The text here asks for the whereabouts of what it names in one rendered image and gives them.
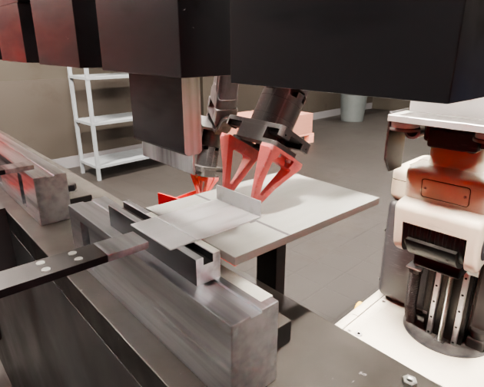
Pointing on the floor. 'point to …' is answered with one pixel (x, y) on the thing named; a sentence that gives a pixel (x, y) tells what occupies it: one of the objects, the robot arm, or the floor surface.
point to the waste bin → (353, 107)
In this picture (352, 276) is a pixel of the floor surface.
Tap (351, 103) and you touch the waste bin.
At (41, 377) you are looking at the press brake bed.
